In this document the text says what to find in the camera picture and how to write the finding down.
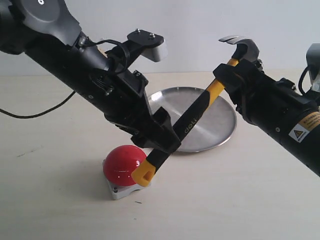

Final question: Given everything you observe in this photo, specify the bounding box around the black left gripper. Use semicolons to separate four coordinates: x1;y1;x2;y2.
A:
89;69;180;153

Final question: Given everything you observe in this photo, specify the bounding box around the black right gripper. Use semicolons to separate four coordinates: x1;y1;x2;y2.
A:
213;59;283;125

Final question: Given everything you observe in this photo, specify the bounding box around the yellow black claw hammer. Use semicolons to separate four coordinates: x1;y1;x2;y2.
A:
131;35;260;187

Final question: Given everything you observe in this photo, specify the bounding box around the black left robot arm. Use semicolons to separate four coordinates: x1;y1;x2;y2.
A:
0;0;181;153

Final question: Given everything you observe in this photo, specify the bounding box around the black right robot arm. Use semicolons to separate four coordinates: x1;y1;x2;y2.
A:
213;60;320;175

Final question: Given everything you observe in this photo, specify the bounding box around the red dome push button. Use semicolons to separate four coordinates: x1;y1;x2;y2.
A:
102;144;147;200

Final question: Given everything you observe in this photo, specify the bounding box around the round silver metal plate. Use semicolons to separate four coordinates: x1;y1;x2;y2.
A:
148;86;237;153

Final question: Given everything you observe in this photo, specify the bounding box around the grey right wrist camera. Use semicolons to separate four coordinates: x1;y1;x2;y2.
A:
306;43;320;93

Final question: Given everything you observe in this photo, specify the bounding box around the black cable on table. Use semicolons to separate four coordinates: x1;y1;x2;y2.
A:
0;90;76;119

